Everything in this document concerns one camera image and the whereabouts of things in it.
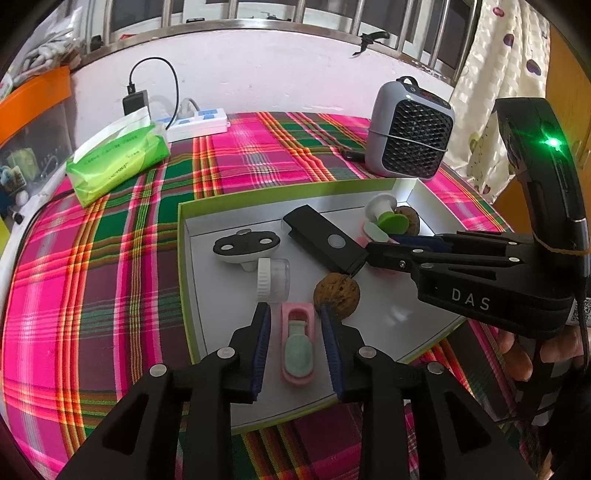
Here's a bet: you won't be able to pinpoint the white power strip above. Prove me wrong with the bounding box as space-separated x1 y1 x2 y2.
164 107 230 143

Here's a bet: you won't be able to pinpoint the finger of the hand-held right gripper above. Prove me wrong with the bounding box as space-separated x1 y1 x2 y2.
390 232 533 254
366 240 528 278

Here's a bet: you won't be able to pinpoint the black strap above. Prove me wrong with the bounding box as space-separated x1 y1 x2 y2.
352 31 391 58

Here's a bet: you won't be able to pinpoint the clear storage box orange lid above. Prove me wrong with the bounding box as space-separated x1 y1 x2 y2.
0 66 77 185

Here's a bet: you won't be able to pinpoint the black rectangular device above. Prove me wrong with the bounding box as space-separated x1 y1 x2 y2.
283 206 369 278

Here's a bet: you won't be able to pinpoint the white tray with green rim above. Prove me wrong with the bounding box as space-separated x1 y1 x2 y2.
178 178 474 435

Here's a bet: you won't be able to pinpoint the person's right hand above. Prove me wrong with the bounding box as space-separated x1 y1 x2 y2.
499 329 589 383

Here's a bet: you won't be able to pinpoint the steel window railing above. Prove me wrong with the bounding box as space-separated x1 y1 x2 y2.
69 0 485 84

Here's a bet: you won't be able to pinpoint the pink case pale green pad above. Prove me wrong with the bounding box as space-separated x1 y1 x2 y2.
356 219 402 276

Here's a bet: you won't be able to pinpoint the grey heater cord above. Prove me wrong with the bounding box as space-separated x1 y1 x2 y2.
367 129 450 153

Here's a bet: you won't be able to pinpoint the black charger cable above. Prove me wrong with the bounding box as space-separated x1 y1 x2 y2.
127 56 180 130

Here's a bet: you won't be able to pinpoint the plaid tablecloth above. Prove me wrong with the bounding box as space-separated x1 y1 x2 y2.
9 111 541 480

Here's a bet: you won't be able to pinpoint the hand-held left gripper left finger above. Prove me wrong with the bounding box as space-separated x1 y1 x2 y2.
55 302 273 480

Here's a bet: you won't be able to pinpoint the grey space heater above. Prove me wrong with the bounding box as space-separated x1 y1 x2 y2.
365 76 455 178

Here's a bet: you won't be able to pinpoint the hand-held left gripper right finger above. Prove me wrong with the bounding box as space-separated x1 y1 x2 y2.
318 305 539 480

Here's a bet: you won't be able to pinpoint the pink and green clip case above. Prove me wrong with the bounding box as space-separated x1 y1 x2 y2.
281 302 318 386

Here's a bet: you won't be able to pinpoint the printed curtain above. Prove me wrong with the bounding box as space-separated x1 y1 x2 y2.
450 0 555 204

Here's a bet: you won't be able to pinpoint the black and white oval cap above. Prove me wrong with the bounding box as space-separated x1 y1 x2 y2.
212 228 281 273

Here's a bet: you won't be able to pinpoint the brown walnut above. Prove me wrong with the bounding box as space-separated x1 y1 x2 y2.
398 207 422 237
313 272 361 320

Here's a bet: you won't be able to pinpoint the black charger adapter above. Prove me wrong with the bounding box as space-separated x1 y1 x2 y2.
122 90 152 116

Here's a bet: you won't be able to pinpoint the white work gloves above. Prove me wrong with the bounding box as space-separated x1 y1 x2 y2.
23 28 79 65

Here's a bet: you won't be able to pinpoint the green tissue pack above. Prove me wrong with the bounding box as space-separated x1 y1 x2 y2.
65 107 171 208

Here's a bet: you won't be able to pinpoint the green round disc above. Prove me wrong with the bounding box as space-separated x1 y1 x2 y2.
379 211 410 236

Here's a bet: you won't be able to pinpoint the clear jar with white lid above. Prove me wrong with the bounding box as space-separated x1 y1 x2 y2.
257 258 291 304

